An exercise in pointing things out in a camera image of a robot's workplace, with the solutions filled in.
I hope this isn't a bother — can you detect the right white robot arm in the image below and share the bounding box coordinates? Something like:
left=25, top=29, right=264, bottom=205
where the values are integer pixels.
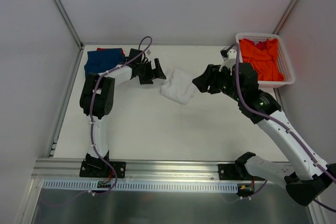
left=192, top=63, right=335, bottom=206

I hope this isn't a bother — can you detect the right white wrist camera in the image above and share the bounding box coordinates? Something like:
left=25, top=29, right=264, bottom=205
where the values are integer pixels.
left=219, top=47, right=242, bottom=71

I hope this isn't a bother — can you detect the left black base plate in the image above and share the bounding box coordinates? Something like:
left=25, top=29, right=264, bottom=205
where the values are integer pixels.
left=79, top=160, right=126, bottom=178

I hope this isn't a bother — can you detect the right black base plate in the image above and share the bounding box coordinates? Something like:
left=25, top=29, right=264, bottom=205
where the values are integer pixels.
left=217, top=163, right=264, bottom=181

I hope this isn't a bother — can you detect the magenta garment in basket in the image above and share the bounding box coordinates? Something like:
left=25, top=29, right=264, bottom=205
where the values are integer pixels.
left=255, top=41, right=267, bottom=51

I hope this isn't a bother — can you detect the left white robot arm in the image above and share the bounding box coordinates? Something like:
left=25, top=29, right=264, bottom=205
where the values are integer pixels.
left=79, top=48, right=166, bottom=180

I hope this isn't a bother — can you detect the folded blue t shirt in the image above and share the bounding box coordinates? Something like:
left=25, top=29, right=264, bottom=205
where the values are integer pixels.
left=84, top=50, right=126, bottom=77

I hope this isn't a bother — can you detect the orange t shirt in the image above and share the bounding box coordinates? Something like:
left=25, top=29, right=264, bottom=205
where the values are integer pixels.
left=239, top=39, right=285, bottom=81

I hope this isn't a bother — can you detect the white t shirt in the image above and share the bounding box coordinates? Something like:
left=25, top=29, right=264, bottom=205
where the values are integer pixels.
left=160, top=68, right=196, bottom=105

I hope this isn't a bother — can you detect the white slotted cable duct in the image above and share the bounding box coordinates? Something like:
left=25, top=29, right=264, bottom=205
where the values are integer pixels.
left=43, top=179, right=238, bottom=194

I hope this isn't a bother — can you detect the white plastic basket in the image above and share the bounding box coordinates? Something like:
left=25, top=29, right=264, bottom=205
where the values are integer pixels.
left=236, top=33, right=295, bottom=89

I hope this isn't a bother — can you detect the aluminium mounting rail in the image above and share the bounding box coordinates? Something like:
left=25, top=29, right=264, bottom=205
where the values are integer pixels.
left=31, top=158, right=234, bottom=183

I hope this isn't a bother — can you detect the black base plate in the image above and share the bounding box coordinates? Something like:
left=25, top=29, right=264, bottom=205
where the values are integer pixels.
left=217, top=163, right=264, bottom=181
left=79, top=160, right=126, bottom=178

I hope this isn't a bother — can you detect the folded red t shirt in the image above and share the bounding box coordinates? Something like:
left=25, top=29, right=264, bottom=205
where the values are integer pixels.
left=96, top=48, right=123, bottom=52

